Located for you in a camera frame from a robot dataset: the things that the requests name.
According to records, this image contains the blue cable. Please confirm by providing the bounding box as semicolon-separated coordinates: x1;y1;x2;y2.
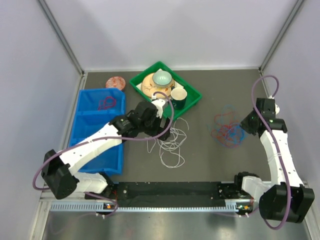
207;104;249;149

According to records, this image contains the red cable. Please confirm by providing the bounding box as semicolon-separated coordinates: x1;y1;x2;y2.
209;113;247;148
97;95;117;111

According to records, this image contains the white cable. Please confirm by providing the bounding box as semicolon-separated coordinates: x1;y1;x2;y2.
146;117;190;169

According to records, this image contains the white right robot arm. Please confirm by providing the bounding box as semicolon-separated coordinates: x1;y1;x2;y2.
233;98;315;223

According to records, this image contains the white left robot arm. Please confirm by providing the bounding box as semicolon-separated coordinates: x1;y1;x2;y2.
39;99;172;200

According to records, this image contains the beige patterned bowl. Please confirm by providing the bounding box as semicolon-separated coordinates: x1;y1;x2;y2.
141;73;175;98

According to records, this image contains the green plastic tray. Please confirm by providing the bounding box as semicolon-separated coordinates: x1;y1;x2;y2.
129;61;202;121

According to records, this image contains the dark green mug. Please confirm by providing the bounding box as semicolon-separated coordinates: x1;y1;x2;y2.
170;87;188;110

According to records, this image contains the light teal bowl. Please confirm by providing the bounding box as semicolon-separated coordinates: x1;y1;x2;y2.
152;70;172;88

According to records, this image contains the red patterned small plate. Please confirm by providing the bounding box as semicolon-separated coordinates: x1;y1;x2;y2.
105;76;126;91

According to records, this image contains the blue plastic bin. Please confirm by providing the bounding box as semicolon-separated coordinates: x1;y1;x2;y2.
69;88;126;177

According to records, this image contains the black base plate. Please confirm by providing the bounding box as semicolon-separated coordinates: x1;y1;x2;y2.
100;181;251;208

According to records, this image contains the grey slotted cable duct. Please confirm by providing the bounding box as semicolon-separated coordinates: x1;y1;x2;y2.
50;201;239;213

